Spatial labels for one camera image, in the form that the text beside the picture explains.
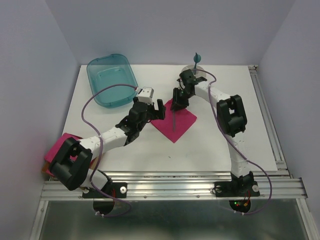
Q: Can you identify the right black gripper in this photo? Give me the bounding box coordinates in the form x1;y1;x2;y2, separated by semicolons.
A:
169;87;193;112

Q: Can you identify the pink napkin stack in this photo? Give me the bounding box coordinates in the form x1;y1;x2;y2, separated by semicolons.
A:
44;132;82;163

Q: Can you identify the aluminium frame rail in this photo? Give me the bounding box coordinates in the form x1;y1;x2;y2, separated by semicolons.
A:
30;65;320;240

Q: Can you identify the pink paper napkin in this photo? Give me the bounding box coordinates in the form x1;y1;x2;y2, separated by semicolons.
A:
151;99;197;143

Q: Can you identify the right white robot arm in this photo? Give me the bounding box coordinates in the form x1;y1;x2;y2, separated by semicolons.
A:
170;69;257;198

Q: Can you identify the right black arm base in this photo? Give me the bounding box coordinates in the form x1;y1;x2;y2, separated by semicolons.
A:
212;171;260;198

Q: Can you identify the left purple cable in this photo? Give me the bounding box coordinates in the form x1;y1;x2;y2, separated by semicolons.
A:
81;83;133;218

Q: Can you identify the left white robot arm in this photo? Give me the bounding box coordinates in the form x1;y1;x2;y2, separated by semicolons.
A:
48;97;166;197

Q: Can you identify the teal plastic bin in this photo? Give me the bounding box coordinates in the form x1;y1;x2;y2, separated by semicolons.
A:
86;54;138;109

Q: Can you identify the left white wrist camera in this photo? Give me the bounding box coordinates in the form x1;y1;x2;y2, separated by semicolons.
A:
137;87;154;105

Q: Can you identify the brown cardboard tray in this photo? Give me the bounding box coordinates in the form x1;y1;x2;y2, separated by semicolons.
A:
41;158;98;177

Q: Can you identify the white utensil holder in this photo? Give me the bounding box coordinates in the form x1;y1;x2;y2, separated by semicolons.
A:
181;64;207;78

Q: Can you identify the teal plastic spoon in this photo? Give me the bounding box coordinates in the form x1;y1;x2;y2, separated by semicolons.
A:
193;52;202;75

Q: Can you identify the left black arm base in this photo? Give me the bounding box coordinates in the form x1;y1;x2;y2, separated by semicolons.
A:
81;169;128;199

